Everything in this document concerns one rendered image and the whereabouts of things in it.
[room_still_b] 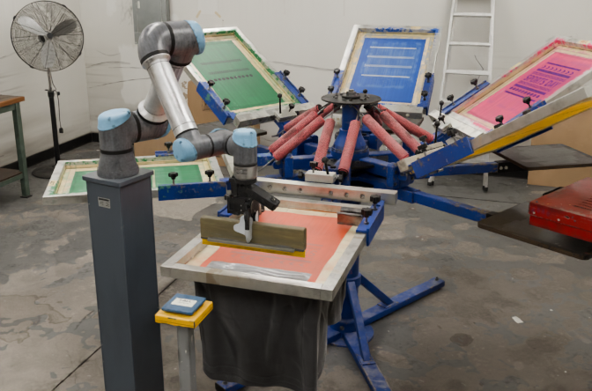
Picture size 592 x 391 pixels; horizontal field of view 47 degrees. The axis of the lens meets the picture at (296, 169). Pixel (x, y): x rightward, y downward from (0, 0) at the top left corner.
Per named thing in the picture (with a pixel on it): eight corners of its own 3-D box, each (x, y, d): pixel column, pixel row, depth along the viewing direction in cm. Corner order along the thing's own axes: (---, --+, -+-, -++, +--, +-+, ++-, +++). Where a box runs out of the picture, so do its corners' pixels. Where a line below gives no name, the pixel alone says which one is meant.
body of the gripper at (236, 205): (236, 207, 225) (235, 173, 222) (261, 210, 222) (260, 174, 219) (226, 215, 218) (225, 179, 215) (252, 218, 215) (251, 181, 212)
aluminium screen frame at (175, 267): (332, 301, 208) (332, 290, 207) (160, 276, 225) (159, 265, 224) (381, 216, 280) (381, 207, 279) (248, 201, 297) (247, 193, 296)
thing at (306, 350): (317, 403, 230) (318, 287, 218) (196, 379, 244) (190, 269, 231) (320, 398, 233) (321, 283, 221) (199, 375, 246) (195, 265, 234)
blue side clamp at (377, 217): (368, 247, 252) (369, 228, 250) (355, 245, 254) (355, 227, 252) (383, 218, 280) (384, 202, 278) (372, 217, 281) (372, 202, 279)
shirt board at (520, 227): (632, 247, 270) (634, 228, 267) (583, 277, 244) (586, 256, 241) (375, 174, 364) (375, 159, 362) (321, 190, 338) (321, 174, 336)
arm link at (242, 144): (245, 125, 218) (262, 130, 212) (246, 158, 221) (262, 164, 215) (225, 129, 213) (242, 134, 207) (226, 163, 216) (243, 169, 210)
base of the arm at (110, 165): (88, 175, 250) (85, 149, 247) (117, 165, 263) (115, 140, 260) (119, 180, 243) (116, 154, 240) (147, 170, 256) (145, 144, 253)
